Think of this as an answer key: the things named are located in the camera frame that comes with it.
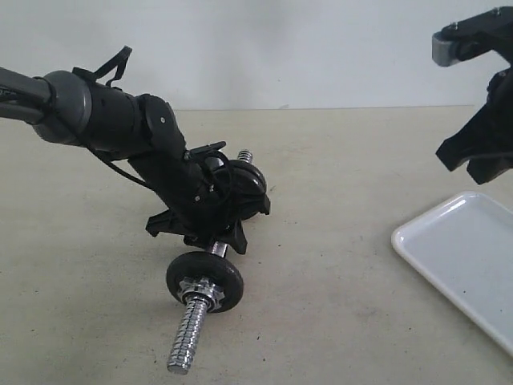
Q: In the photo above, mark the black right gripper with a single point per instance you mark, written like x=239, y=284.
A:
x=485, y=141

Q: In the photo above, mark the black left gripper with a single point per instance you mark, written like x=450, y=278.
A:
x=203, y=232

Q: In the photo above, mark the black weight plate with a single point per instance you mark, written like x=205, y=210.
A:
x=243, y=207
x=200, y=264

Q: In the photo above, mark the chrome threaded dumbbell bar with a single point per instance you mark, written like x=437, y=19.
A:
x=187, y=336

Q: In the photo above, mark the white rectangular tray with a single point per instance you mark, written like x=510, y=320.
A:
x=463, y=248

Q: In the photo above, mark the black weight plate end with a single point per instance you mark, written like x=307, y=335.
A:
x=248, y=179

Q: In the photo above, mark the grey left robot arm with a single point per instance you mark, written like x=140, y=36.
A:
x=206, y=194

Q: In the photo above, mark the chrome spin-lock collar nut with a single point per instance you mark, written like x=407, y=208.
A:
x=203, y=288

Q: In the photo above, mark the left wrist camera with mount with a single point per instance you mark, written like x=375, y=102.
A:
x=208, y=157

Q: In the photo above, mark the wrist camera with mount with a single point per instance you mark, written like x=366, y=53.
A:
x=208, y=157
x=472, y=37

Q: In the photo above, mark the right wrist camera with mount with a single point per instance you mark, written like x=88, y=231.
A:
x=472, y=37

